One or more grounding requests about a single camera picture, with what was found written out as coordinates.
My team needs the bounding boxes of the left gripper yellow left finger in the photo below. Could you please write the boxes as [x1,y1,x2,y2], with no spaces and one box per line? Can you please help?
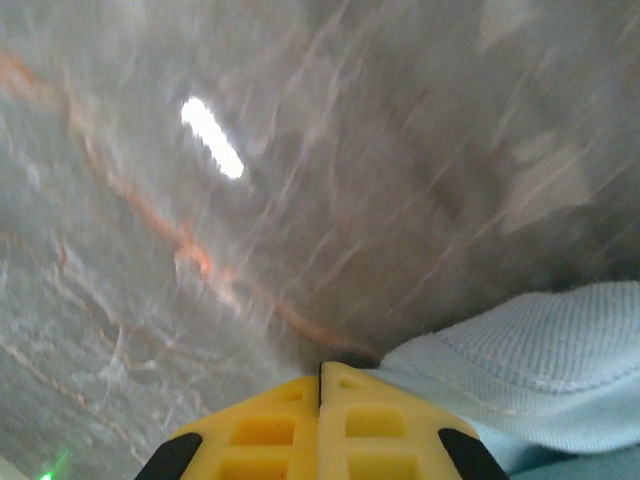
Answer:
[133,361,322,480]

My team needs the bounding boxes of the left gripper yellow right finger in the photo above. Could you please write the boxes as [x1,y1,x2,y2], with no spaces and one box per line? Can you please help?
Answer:
[318,361,511,480]

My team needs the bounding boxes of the light blue t-shirt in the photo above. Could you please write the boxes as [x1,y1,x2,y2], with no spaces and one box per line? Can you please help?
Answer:
[372,279,640,480]

